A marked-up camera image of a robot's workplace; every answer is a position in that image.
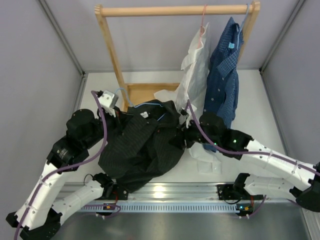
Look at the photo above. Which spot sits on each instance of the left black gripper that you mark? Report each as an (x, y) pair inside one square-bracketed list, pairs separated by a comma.
[(119, 122)]

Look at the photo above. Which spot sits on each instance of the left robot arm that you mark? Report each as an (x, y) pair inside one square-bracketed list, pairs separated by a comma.
[(41, 217)]

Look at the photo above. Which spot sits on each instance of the black striped shirt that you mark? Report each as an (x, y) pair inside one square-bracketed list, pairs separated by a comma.
[(143, 152)]

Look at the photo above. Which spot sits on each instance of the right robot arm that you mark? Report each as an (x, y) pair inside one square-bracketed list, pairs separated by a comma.
[(294, 180)]

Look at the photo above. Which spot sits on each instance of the white slotted cable duct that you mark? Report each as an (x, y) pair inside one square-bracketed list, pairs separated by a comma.
[(165, 207)]

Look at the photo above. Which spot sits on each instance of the pink wire hanger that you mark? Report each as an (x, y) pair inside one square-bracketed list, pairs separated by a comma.
[(202, 22)]

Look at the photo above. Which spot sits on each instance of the wooden clothes rack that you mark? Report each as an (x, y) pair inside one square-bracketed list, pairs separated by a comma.
[(142, 92)]

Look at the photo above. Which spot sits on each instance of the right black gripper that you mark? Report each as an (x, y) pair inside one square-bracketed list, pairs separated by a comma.
[(179, 139)]

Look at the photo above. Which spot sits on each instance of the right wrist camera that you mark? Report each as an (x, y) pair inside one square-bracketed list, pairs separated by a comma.
[(185, 117)]

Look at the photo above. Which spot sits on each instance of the blue wire hanger right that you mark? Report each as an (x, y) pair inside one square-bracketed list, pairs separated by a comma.
[(242, 22)]

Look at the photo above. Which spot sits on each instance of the white shirt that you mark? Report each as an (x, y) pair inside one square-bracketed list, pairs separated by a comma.
[(195, 67)]

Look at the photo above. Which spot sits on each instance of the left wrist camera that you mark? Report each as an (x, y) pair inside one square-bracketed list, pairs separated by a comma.
[(108, 100)]

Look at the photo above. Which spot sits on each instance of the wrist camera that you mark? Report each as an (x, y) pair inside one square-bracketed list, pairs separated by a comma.
[(185, 117), (108, 100)]

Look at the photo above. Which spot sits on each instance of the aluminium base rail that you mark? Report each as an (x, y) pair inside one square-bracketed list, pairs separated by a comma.
[(206, 191)]

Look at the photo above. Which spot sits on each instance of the blue checkered shirt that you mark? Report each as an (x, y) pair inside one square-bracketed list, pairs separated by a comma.
[(222, 89)]

